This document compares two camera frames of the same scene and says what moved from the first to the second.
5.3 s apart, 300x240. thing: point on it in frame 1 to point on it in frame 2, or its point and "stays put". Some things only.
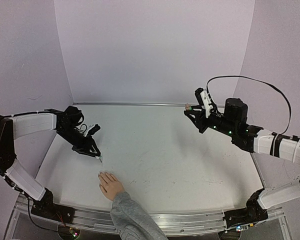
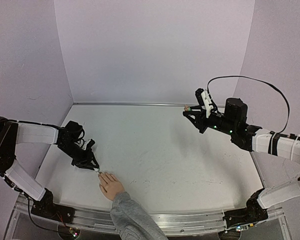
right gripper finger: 198,118 stays put
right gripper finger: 198,108 stays put
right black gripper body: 202,120 stays put
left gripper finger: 88,153 to 87,166
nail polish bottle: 187,107 stays put
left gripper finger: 93,149 to 92,160
